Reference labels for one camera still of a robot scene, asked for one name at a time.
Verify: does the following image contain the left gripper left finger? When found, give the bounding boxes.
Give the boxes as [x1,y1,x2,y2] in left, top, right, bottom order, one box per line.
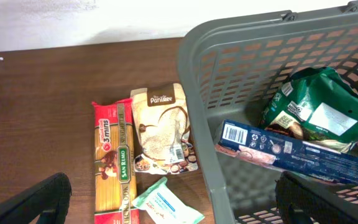
[0,172,72,224]

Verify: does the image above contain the green snack bag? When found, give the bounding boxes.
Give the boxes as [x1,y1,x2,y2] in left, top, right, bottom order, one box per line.
[259,67,358,153]

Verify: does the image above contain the red spaghetti packet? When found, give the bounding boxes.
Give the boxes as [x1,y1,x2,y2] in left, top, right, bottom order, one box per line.
[93,98,140,224]

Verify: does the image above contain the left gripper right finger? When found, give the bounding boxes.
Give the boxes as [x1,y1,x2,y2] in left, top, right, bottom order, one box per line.
[275,171,358,224]

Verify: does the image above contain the light blue wipes packet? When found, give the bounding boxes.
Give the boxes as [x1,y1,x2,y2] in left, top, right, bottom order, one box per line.
[132,177,204,224]

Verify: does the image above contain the blue tissue box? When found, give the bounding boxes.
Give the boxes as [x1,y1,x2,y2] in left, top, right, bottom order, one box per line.
[214,119,358,184]

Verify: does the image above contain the beige Pantree pouch left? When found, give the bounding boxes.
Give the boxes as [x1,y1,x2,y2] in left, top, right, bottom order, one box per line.
[131,83,198,175]

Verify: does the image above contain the grey plastic shopping basket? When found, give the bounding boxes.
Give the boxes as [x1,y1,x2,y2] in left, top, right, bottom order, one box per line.
[177,1,358,223]

